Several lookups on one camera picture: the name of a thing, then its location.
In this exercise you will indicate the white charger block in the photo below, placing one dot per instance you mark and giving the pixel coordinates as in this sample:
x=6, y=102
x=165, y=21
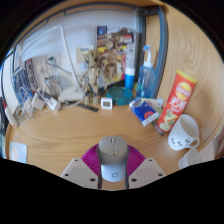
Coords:
x=38, y=101
x=28, y=107

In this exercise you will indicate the white mug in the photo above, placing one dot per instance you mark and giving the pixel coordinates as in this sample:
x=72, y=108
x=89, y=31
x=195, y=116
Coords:
x=181, y=133

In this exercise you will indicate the colourful printed box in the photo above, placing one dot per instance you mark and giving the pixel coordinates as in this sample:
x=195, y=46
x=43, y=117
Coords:
x=128, y=36

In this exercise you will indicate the small white square clock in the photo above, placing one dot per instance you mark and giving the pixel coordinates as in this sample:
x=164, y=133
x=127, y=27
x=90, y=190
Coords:
x=106, y=103

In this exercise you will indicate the blue tissue pack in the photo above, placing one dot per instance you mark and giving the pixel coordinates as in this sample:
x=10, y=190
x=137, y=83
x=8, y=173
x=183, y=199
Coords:
x=144, y=111

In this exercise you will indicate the dark pen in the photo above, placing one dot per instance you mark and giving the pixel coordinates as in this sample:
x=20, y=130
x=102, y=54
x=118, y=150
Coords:
x=157, y=128

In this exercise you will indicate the blue spray bottle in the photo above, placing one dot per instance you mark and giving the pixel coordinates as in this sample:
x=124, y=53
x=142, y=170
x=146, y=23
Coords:
x=146, y=78

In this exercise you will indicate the white wall socket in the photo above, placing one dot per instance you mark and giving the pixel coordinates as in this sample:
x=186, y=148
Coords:
x=41, y=65

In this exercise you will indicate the red chip can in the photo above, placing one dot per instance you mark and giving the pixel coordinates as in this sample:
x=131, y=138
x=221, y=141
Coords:
x=176, y=100

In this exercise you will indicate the teal round dish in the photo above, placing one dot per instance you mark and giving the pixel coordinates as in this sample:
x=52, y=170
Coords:
x=120, y=96

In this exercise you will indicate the flat black strip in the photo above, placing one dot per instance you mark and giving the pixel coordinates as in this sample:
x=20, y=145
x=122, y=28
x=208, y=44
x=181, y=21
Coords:
x=88, y=107

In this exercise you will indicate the white power strip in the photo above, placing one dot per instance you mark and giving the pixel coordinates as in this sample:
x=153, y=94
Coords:
x=51, y=100

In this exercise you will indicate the wooden shelf unit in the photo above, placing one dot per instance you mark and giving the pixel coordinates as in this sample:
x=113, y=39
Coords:
x=100, y=4

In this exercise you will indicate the blue white-capped tube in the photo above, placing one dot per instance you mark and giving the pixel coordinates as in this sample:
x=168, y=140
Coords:
x=129, y=79

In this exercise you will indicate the blue robot model kit box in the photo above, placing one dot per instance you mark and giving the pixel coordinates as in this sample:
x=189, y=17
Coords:
x=23, y=81

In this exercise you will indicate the pastel sun print mouse pad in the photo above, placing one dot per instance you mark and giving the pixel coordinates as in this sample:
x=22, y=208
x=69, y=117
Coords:
x=18, y=152

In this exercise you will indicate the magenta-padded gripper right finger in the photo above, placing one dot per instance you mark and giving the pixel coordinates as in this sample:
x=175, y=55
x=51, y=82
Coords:
x=148, y=170

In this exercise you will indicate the grey computer mouse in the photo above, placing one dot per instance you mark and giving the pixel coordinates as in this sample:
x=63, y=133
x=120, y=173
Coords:
x=113, y=153

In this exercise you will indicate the golden robot model figure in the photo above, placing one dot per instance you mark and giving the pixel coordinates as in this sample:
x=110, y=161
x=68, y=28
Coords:
x=90, y=76

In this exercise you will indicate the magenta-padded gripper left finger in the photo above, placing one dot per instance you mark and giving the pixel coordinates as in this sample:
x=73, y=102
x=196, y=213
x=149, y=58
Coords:
x=78, y=171

